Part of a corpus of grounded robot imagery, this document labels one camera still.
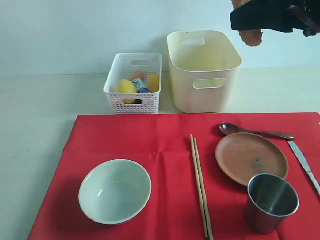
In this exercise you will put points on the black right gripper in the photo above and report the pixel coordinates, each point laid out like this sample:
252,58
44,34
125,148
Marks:
276,16

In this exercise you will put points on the fried chicken piece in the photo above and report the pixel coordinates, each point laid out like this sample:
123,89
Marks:
252,38

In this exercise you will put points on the dark wooden spoon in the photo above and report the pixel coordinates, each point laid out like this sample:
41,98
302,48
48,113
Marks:
229,128

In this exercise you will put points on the yellow cheese wedge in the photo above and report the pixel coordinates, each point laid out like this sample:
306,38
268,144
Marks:
153,83

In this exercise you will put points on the silver table knife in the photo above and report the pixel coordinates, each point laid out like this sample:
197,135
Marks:
304,163

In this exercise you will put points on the wooden chopstick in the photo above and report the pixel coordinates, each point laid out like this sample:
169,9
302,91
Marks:
198,183
203,191

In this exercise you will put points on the blue white milk carton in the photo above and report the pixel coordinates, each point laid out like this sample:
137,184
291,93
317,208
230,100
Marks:
140,85

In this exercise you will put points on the brown egg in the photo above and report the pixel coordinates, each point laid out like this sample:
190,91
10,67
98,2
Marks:
137,75

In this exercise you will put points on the yellow lemon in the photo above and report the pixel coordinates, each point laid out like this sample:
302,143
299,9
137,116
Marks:
126,86

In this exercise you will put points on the stainless steel cup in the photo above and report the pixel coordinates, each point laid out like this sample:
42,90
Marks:
271,199

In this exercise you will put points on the pale green bowl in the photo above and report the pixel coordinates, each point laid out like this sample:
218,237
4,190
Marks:
115,192

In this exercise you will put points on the cream plastic bin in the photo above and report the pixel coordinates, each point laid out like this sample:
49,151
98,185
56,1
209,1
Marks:
203,67

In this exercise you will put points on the brown round plate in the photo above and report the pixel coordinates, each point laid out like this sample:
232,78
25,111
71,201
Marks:
241,156

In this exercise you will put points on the white perforated basket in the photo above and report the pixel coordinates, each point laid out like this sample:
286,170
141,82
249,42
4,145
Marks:
124,64

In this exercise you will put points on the red tablecloth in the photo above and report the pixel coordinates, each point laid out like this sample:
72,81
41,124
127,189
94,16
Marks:
161,144

